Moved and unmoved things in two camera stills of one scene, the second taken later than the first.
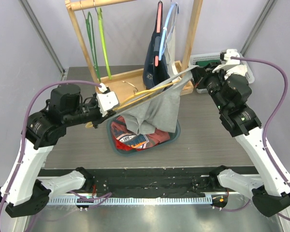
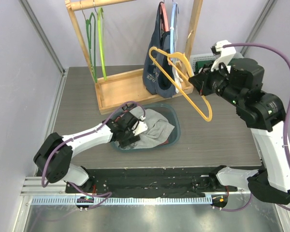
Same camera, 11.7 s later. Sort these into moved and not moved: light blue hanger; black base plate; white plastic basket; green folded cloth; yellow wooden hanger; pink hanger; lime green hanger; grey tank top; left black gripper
Moved: yellow wooden hanger; grey tank top; pink hanger; left black gripper; light blue hanger; lime green hanger
Not moved: black base plate; green folded cloth; white plastic basket
